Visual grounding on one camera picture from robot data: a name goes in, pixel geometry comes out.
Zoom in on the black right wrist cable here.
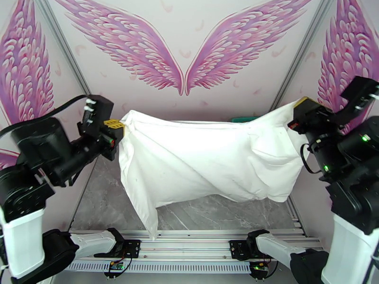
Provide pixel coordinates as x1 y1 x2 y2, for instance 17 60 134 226
299 142 323 175

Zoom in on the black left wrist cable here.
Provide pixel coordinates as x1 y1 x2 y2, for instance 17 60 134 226
0 95 90 138

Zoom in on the white t-shirt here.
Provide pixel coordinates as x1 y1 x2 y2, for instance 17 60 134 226
118 101 310 241

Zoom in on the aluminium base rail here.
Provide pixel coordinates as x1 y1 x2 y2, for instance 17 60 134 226
66 230 326 262

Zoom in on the green plastic basket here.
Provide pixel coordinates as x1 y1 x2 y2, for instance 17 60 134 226
231 115 259 124

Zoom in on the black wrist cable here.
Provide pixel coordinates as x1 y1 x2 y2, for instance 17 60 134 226
0 95 90 138
299 142 323 175

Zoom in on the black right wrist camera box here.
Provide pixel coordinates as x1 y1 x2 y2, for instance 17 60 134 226
331 75 379 127

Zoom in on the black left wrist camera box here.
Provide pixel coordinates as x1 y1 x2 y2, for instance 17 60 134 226
80 95 115 136

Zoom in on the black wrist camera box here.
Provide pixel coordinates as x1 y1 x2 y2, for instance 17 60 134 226
80 95 115 136
331 75 379 127

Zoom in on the aluminium frame post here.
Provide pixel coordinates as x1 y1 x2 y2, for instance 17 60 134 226
33 0 91 96
273 0 330 108

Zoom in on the white perforated cable duct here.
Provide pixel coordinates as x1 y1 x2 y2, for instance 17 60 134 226
65 261 253 274

